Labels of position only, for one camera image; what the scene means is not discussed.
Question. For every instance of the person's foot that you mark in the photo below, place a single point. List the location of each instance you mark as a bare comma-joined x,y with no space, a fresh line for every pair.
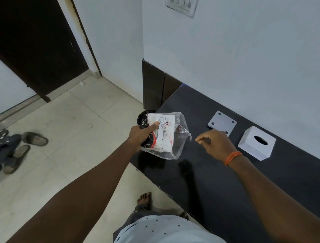
184,215
144,200

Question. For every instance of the black table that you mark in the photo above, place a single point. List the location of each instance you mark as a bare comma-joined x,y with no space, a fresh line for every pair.
152,85

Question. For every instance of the person's right hand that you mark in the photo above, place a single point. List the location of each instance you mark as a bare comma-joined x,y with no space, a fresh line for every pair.
220,146

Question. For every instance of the black trash bin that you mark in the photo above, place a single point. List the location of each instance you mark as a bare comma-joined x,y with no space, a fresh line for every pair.
142,116

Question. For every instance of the orange thread wristband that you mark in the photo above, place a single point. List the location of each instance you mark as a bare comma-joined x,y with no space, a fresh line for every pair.
232,157

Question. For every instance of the white square base plate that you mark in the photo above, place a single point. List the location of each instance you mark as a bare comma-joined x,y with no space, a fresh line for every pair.
222,121

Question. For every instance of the brown slipper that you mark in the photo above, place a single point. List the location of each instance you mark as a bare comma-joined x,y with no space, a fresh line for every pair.
16,159
35,139

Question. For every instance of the person's right foot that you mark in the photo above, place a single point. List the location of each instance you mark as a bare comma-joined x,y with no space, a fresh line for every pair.
184,215

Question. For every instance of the white wall switch panel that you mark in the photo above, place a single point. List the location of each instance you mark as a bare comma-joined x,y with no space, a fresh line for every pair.
182,6

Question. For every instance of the person's right forearm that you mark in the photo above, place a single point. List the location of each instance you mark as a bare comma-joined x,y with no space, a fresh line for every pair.
270,195

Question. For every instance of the dark wooden door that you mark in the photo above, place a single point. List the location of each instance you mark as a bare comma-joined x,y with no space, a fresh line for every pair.
37,45

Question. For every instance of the person's left foot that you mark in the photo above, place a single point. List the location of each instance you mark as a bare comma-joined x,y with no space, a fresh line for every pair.
144,200

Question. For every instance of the light patterned shirt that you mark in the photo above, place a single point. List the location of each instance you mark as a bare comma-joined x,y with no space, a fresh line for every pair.
167,230

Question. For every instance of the white door frame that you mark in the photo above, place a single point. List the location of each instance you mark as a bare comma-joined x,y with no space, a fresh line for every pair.
80,37

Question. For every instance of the person's left hand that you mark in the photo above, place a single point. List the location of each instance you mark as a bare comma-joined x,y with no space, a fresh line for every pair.
138,136

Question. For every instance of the clear plastic tissue packet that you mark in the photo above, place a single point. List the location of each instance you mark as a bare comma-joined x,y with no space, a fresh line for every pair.
181,140

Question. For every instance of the white tissue box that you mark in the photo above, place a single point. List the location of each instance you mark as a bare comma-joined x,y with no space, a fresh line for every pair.
252,150

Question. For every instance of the dark grey trousers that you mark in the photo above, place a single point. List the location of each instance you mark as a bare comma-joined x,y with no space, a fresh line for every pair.
135,217

